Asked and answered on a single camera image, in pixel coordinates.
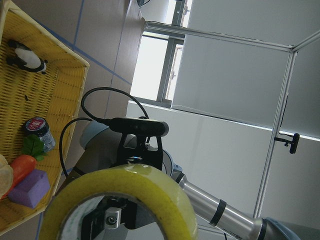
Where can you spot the yellow plastic basket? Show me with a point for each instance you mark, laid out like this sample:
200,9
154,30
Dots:
54,96

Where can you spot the purple foam block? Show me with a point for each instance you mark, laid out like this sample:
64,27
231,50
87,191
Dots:
31,189

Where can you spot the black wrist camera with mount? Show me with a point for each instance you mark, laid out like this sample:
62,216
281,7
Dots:
142,129

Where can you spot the yellow tape roll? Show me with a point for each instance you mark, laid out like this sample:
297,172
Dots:
141,184

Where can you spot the toy panda figure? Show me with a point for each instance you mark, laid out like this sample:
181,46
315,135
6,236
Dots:
25,59

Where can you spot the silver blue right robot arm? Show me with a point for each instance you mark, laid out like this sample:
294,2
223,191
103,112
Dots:
109,143

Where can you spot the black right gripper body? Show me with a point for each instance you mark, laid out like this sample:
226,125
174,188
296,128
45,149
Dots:
113,218

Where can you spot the toy bread slice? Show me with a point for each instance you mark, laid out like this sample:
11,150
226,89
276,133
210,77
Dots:
6,176

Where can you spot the toy carrot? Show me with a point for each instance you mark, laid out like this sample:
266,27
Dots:
32,152

